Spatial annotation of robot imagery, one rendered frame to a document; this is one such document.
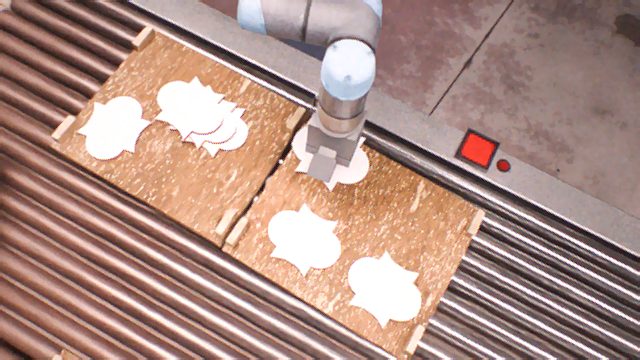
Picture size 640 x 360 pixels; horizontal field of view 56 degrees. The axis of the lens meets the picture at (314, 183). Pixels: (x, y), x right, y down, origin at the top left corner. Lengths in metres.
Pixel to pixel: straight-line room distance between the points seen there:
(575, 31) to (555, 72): 0.25
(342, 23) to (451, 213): 0.51
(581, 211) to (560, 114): 1.29
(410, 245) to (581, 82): 1.70
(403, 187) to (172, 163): 0.48
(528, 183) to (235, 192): 0.62
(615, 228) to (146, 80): 1.05
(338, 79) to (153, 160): 0.54
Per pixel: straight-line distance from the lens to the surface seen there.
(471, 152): 1.35
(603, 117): 2.74
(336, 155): 1.06
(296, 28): 0.95
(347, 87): 0.87
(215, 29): 1.46
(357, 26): 0.93
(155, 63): 1.40
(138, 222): 1.26
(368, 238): 1.21
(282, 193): 1.23
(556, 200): 1.39
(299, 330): 1.17
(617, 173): 2.65
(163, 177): 1.26
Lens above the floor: 2.08
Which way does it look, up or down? 67 degrees down
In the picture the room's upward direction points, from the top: 9 degrees clockwise
